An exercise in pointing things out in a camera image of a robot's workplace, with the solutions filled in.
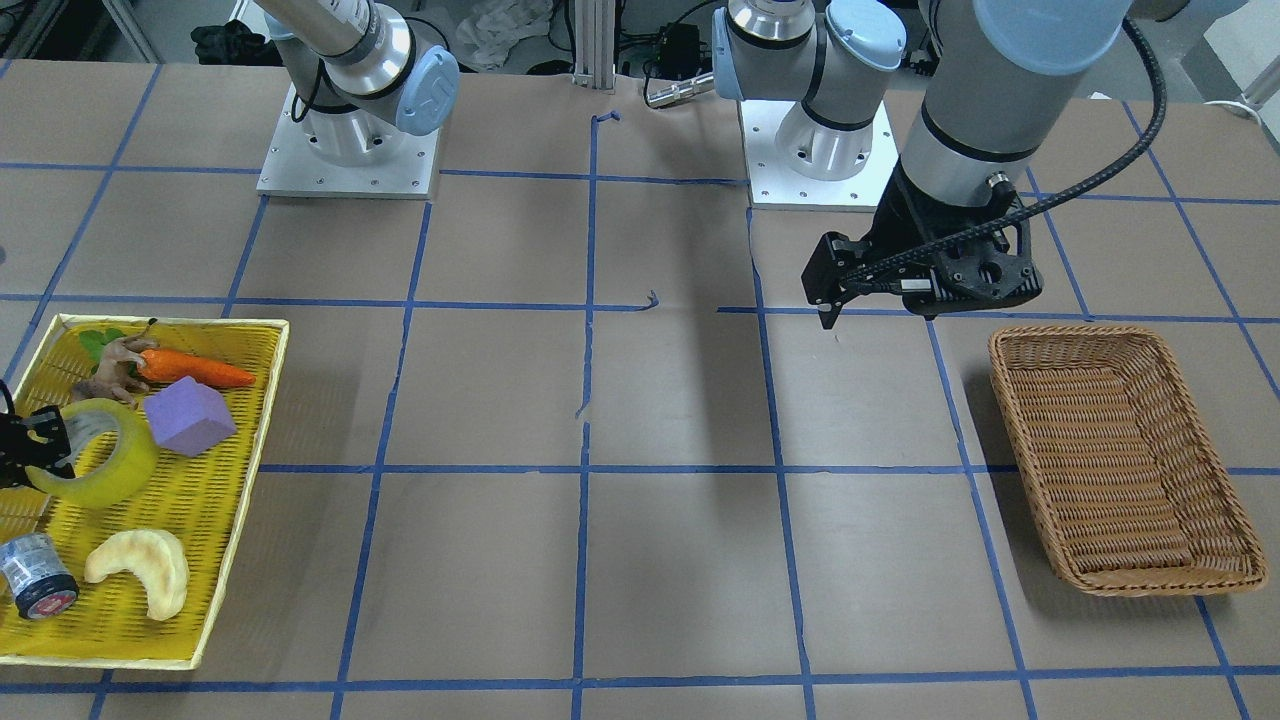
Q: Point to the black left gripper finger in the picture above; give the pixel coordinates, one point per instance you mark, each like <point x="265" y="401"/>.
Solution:
<point x="829" y="309"/>

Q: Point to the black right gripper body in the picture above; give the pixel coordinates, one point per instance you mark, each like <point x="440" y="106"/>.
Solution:
<point x="22" y="441"/>

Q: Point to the purple foam cube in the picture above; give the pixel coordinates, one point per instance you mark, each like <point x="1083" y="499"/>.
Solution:
<point x="188" y="418"/>

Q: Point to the aluminium frame post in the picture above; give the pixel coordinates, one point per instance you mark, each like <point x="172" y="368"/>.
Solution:
<point x="594" y="26"/>

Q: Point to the yellow tape roll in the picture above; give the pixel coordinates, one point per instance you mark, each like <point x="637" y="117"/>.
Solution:
<point x="112" y="455"/>

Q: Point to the brown wicker basket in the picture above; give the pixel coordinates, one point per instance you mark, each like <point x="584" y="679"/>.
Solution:
<point x="1129" y="495"/>

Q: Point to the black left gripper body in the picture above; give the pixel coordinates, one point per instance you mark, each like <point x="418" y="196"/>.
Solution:
<point x="897" y="226"/>

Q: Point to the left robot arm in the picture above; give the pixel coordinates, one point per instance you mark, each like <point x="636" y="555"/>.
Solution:
<point x="1005" y="72"/>

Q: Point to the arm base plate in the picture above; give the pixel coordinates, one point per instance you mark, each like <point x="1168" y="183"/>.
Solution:
<point x="795" y="164"/>
<point x="346" y="156"/>

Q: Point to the orange carrot toy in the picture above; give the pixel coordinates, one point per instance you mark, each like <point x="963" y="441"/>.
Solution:
<point x="164" y="365"/>

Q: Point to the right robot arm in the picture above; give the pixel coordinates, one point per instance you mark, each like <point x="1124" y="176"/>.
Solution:
<point x="375" y="96"/>

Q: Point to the pale banana toy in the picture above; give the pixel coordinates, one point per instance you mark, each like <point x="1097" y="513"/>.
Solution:
<point x="155" y="557"/>

